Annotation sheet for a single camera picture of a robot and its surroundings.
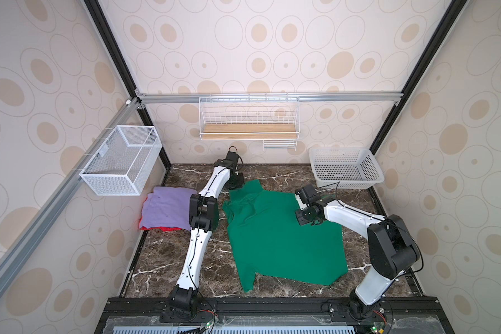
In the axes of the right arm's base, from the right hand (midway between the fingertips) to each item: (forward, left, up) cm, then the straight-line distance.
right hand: (300, 217), depth 94 cm
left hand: (+21, +28, 0) cm, 35 cm away
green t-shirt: (-10, +14, -4) cm, 18 cm away
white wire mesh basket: (+23, +90, +9) cm, 94 cm away
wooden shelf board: (+27, +24, +27) cm, 45 cm away
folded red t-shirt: (-8, +62, 0) cm, 62 cm away
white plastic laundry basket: (+38, -34, -5) cm, 51 cm away
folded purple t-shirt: (+1, +61, +3) cm, 62 cm away
